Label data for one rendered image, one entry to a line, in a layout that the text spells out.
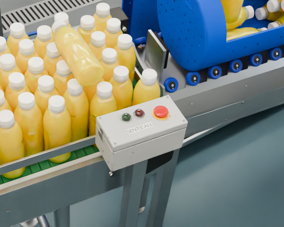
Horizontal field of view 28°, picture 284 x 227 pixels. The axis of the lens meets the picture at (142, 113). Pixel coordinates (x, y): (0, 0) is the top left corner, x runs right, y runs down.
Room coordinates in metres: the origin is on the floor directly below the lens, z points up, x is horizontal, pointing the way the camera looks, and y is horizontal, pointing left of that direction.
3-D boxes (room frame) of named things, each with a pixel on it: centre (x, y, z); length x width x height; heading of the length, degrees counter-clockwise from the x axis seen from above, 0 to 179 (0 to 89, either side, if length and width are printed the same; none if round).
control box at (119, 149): (0.90, 0.00, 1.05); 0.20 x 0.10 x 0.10; 123
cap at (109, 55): (1.11, 0.11, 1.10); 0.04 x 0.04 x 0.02
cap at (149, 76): (1.05, -0.01, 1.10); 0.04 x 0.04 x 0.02
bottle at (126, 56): (1.17, 0.07, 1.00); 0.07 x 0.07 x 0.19
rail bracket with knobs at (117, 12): (1.40, 0.13, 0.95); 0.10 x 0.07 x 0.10; 33
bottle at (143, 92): (1.05, -0.01, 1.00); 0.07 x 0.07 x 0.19
